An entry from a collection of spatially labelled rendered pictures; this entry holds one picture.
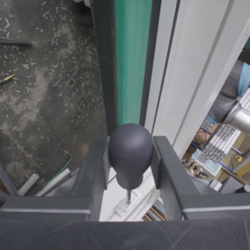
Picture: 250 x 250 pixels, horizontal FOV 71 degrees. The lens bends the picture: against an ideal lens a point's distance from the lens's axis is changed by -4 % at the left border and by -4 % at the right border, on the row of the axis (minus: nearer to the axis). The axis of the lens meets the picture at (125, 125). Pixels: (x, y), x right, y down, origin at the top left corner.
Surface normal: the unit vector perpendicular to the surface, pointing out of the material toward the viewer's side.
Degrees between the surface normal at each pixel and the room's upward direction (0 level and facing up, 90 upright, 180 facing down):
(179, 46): 90
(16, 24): 0
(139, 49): 0
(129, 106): 0
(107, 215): 90
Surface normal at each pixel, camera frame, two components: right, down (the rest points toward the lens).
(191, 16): -0.69, 0.59
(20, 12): 0.72, 0.56
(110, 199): 0.00, -0.58
